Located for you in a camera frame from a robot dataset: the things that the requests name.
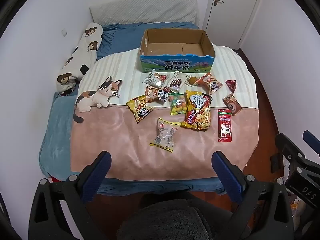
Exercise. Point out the brown snack packet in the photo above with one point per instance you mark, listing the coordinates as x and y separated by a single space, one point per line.
232 104

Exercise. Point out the yellow panda snack packet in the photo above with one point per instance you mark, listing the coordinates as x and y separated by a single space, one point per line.
140 108

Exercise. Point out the white cookie packet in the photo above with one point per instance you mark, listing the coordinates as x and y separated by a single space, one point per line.
178 81

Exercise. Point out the cat print blanket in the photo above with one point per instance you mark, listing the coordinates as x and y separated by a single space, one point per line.
120 140

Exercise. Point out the long red snack sachet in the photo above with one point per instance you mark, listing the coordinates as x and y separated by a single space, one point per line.
224 127

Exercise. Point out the cardboard box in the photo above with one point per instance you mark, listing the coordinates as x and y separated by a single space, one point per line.
175 65

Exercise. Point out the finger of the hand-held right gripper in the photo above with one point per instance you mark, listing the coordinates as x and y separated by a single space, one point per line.
311 140
285 145

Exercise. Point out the white door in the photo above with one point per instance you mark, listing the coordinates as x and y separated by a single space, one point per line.
235 12

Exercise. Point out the blue bed sheet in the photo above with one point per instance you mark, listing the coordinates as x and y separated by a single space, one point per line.
57 130

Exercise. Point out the white silver snack packet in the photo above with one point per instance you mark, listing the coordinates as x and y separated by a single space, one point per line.
154 78

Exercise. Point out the dark red triangular packet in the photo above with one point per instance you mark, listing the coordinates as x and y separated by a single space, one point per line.
231 85

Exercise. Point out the yellow instant noodle packet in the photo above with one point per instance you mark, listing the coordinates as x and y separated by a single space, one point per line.
197 112

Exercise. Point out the bear print bolster pillow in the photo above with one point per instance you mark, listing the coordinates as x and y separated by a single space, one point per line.
82 52

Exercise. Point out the grey white pillow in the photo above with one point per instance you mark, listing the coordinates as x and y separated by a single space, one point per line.
142 10

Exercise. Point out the person's dark fleece leg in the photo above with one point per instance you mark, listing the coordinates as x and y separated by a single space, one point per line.
172 217

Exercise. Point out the clear yellow-edged snack packet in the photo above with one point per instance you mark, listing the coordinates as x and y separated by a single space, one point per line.
165 135

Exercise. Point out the red object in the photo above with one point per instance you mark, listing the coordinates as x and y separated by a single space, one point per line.
55 179

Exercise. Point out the orange panda snack packet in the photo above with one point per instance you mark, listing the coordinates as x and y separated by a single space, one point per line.
156 93
208 82

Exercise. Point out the colourful candy bag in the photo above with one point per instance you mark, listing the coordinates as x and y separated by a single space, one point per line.
177 103

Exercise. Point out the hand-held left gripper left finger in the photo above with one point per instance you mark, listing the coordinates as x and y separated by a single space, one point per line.
98 173

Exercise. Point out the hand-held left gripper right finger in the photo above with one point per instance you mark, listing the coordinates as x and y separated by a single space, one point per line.
226 176

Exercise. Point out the brown bun packet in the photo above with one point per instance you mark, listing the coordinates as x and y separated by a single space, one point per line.
192 80

